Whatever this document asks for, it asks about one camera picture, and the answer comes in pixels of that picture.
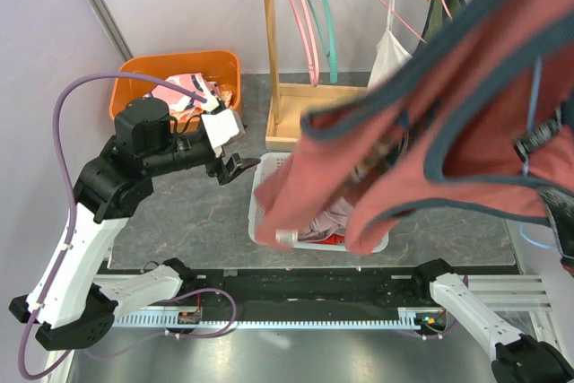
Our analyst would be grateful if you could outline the mauve tank top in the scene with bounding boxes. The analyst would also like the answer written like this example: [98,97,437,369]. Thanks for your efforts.
[298,197,354,242]

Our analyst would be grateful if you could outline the dusty rose tank top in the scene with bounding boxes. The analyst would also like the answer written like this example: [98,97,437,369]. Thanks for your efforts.
[257,0,573,254]

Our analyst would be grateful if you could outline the red tank top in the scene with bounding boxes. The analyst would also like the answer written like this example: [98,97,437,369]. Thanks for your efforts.
[313,233,345,246]

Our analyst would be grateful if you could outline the blue wire hanger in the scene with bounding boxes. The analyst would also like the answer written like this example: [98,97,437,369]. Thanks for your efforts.
[518,57,558,251]

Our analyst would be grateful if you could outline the teal plastic hanger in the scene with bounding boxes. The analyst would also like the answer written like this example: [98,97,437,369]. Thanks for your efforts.
[306,0,339,84]

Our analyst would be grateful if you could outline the pink plastic hanger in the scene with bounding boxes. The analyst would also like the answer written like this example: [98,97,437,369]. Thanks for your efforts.
[289,0,319,86]

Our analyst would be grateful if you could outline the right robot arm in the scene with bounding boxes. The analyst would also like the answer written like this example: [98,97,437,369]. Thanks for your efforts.
[410,187,573,382]

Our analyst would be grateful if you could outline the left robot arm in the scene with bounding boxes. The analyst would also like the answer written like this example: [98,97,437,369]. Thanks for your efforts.
[9,98,259,352]

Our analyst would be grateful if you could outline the white tank top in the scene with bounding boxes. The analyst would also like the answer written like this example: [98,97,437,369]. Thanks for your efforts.
[367,0,412,91]

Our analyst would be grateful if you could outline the green tank top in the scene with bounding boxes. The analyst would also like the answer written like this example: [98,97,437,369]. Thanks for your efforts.
[415,0,466,51]

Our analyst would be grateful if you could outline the white plastic basket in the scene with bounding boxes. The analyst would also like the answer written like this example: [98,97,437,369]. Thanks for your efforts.
[248,152,390,254]

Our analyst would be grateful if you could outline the patterned clothes in bin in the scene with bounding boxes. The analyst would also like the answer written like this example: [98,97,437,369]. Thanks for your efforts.
[143,72,238,123]

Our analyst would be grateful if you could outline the wooden clothes rack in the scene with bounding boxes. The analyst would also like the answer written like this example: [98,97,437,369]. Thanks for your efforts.
[259,0,508,152]

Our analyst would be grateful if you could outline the orange plastic bin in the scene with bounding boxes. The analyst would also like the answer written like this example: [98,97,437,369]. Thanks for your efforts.
[110,51,239,144]

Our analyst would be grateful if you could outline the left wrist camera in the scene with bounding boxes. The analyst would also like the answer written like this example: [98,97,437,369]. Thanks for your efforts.
[200,97,246,157]

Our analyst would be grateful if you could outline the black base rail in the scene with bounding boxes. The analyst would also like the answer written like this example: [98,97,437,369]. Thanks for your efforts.
[144,265,476,322]

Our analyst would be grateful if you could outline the slotted cable duct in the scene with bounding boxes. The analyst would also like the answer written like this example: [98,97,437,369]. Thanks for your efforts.
[113,307,435,330]

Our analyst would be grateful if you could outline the aluminium wall profile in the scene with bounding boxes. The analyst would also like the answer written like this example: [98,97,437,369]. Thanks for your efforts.
[88,0,133,61]

